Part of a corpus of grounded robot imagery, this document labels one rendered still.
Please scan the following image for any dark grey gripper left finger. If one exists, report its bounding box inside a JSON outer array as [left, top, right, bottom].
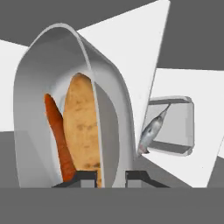
[[52, 170, 98, 189]]

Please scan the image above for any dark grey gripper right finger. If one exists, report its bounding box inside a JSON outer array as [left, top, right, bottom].
[[125, 170, 172, 189]]

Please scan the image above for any grey vegetable container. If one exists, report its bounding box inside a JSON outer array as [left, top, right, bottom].
[[12, 23, 138, 189]]

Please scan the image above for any orange carrot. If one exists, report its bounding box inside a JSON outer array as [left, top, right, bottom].
[[44, 93, 77, 183]]

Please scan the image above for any silver fish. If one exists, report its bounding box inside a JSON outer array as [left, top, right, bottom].
[[137, 103, 172, 156]]

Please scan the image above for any brown potato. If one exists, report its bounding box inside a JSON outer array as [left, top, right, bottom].
[[62, 73, 102, 188]]

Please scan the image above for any grey meat container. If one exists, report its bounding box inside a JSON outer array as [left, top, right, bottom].
[[141, 95, 195, 157]]

